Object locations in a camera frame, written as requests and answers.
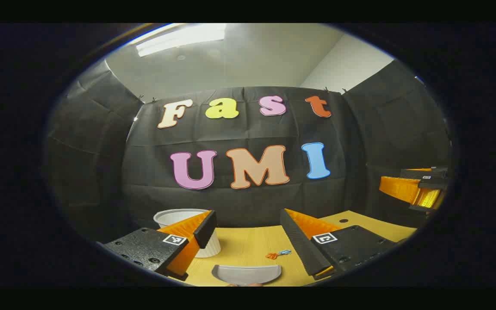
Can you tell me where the grey plastic dustpan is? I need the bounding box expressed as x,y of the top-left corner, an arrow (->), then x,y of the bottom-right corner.
211,264 -> 282,286

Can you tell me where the white ribbed garbage bin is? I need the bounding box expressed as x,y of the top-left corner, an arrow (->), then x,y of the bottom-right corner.
153,208 -> 222,259

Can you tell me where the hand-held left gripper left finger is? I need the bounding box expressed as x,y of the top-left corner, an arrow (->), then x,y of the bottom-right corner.
97,210 -> 217,282

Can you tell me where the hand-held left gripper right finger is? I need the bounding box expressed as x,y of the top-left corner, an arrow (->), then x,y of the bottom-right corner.
279,208 -> 403,280

